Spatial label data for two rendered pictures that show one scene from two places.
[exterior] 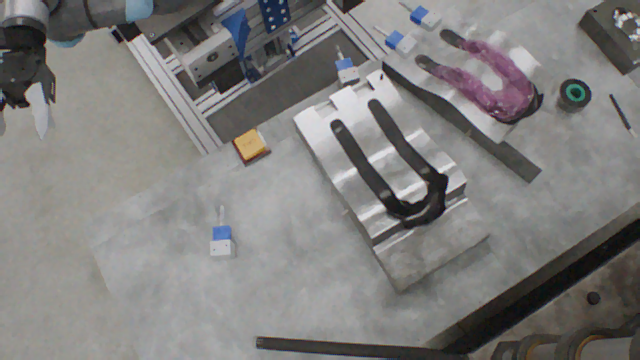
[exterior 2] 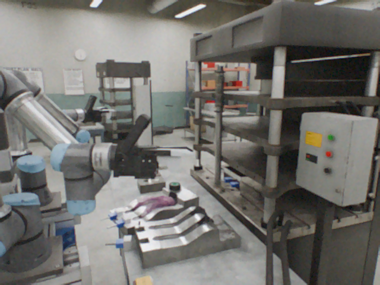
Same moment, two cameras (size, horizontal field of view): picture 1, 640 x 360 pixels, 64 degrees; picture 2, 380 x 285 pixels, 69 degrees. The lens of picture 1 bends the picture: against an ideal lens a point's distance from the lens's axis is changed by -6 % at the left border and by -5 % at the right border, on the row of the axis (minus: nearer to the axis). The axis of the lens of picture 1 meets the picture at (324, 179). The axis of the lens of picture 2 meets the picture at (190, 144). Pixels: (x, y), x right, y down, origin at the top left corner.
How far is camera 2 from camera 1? 130 cm
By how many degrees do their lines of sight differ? 78
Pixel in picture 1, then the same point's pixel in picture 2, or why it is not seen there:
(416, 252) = (224, 230)
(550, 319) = (252, 217)
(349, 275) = (230, 260)
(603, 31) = (149, 184)
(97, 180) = not seen: outside the picture
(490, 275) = (234, 224)
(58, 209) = not seen: outside the picture
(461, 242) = (221, 220)
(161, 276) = not seen: outside the picture
